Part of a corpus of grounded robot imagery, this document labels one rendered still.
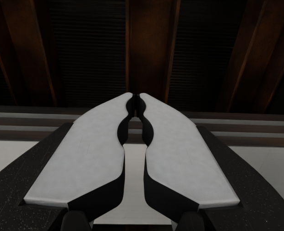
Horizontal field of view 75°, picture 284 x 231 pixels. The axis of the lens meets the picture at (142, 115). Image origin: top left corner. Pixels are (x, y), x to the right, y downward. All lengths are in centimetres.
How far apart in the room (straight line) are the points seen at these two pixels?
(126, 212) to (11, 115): 22
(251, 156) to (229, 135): 4
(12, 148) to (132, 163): 14
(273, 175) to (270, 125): 7
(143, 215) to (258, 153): 20
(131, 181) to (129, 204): 5
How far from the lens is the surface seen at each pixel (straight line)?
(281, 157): 30
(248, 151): 27
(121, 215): 34
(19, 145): 26
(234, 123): 28
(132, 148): 23
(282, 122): 31
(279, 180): 33
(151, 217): 35
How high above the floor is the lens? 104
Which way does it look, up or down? 58 degrees down
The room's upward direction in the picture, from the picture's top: 178 degrees clockwise
